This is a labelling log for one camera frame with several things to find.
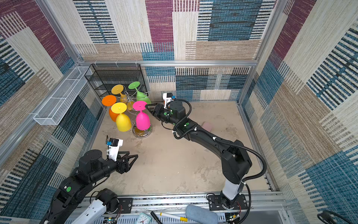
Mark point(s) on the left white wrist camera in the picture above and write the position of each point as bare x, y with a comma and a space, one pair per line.
113, 146

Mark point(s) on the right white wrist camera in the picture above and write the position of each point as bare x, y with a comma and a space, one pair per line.
168, 97

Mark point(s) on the blue grey cloth pouch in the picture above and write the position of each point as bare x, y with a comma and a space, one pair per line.
200, 215

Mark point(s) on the teal alarm clock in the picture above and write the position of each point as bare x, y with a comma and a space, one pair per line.
143, 219

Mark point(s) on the orange back wine glass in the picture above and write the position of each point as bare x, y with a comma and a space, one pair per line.
109, 101

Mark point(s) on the white mesh wall basket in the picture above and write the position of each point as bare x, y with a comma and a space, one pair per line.
55, 108

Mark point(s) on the black pen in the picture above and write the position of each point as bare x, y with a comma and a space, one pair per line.
157, 220

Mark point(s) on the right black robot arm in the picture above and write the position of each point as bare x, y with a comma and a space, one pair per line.
234, 156

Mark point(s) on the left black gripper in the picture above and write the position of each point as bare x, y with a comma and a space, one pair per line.
126, 167

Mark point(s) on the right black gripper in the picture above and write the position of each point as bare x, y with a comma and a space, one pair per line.
156, 111

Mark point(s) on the pink wine glass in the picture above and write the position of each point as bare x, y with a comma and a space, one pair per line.
142, 119

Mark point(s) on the yellow white marker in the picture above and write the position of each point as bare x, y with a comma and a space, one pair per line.
184, 219

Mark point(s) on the chrome wine glass rack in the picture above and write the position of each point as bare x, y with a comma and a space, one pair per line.
136, 132

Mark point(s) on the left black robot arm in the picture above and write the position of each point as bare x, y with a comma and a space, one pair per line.
91, 169

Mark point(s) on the green wine glass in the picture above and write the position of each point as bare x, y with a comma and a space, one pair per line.
140, 96

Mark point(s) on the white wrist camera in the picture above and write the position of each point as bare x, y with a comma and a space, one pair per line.
113, 146
168, 97

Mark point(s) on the black cable corner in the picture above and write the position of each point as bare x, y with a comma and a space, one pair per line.
328, 217

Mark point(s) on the black wire shelf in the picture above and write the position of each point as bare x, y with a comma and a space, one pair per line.
103, 77

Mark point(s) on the pink glasses case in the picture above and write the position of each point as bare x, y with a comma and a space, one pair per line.
207, 126

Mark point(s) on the amber yellow wine glass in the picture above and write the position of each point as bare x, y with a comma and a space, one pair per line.
124, 96

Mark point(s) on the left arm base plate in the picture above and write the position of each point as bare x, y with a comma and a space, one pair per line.
124, 205

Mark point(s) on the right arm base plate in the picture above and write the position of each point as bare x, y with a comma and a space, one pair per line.
220, 202

